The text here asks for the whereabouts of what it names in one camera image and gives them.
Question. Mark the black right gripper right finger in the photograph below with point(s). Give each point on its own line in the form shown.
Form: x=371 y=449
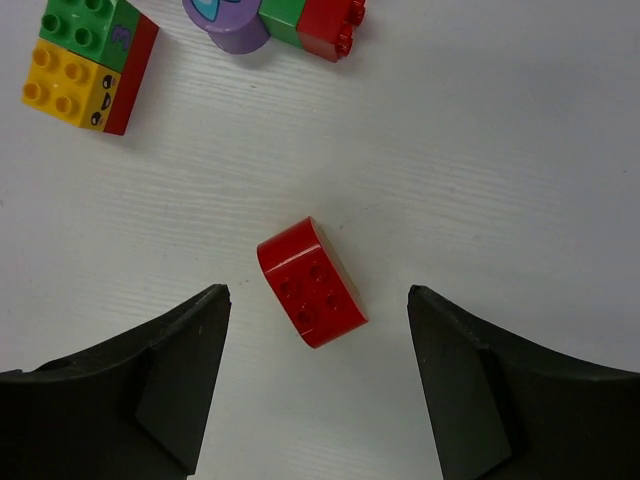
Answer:
x=504 y=407

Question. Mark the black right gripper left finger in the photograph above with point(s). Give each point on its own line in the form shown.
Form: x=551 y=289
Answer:
x=132 y=407

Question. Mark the red yellow lego brick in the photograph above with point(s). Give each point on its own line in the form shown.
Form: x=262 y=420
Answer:
x=311 y=284

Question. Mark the green yellow red lego stack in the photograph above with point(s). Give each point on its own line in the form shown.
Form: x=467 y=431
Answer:
x=89 y=62

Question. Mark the purple flower lego piece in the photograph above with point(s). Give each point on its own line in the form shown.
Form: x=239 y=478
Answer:
x=234 y=26

